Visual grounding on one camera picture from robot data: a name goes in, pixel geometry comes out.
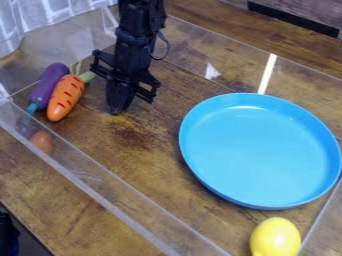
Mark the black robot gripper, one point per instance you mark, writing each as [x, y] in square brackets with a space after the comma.
[126, 70]

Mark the orange toy carrot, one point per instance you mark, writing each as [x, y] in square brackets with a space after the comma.
[68, 94]

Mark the purple toy eggplant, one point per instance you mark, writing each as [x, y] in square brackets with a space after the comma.
[41, 94]

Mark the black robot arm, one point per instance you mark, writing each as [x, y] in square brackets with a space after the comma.
[144, 17]

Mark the blue plastic plate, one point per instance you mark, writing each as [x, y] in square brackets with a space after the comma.
[260, 151]

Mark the yellow toy lemon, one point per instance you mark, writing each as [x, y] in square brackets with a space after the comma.
[276, 238]

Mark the clear acrylic enclosure wall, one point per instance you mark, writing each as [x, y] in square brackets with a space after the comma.
[98, 184]

